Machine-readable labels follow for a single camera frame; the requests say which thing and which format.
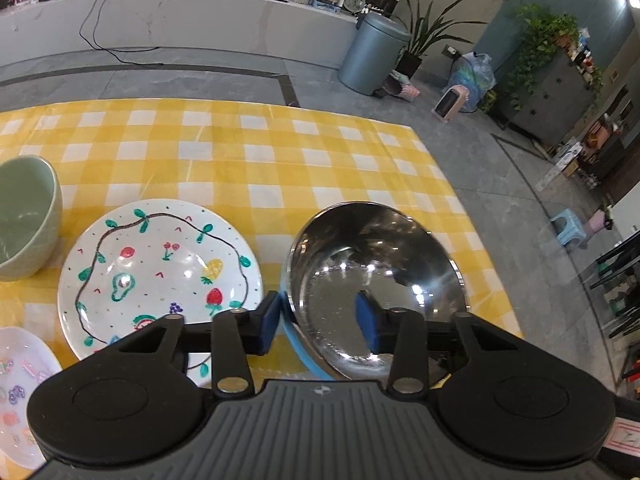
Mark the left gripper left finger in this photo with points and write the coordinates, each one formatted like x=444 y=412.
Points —
x=237 y=334

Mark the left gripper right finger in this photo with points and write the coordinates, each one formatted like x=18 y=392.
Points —
x=402 y=333

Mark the white painted fruit plate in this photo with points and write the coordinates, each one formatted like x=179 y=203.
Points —
x=147 y=259

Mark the small white patterned plate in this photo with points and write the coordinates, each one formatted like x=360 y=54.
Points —
x=26 y=362

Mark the green ceramic bowl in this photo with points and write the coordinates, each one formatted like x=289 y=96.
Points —
x=31 y=215

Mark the yellow checkered tablecloth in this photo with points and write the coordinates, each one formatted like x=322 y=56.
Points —
x=265 y=168

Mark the light blue plastic stool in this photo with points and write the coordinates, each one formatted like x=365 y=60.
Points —
x=570 y=231

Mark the pink small heater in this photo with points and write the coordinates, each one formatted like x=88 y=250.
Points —
x=451 y=102

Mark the grey drawer cabinet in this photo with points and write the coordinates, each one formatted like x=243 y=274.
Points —
x=561 y=96

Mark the blue water jug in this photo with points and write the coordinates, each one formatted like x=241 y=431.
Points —
x=474 y=72

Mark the grey blue trash bin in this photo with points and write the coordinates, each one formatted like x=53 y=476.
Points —
x=373 y=53

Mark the potted long leaf plant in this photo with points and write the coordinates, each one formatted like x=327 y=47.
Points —
x=426 y=29

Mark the white marble tv console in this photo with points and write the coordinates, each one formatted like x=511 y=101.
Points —
x=265 y=27

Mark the hanging ivy plant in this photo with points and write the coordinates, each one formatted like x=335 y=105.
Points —
x=544 y=35

